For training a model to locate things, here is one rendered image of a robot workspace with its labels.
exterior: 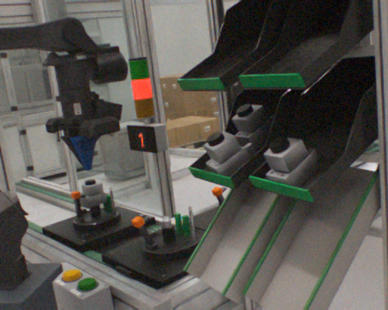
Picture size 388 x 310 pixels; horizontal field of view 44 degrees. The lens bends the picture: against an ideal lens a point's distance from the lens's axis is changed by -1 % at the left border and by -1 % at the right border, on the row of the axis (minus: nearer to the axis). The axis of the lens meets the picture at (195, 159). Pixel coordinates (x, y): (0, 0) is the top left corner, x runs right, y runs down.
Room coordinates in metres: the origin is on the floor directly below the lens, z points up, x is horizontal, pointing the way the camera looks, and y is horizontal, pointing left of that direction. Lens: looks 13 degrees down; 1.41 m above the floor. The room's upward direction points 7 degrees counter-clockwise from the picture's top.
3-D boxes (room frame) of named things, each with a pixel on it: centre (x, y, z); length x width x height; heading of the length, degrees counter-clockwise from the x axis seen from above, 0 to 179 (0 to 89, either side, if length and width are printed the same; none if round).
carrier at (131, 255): (1.06, 0.08, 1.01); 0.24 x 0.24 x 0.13; 40
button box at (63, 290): (0.98, 0.30, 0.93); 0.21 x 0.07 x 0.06; 40
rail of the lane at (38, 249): (1.17, 0.38, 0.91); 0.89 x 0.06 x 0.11; 40
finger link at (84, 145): (0.88, 0.19, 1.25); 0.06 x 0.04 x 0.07; 130
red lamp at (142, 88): (1.28, 0.12, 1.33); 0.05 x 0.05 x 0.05
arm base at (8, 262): (0.78, 0.35, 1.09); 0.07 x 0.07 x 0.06; 77
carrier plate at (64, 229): (1.32, 0.30, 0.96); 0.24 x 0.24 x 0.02; 40
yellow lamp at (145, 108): (1.28, 0.12, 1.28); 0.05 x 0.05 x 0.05
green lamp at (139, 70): (1.28, 0.12, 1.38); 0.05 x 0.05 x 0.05
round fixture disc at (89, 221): (1.32, 0.30, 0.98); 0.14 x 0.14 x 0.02
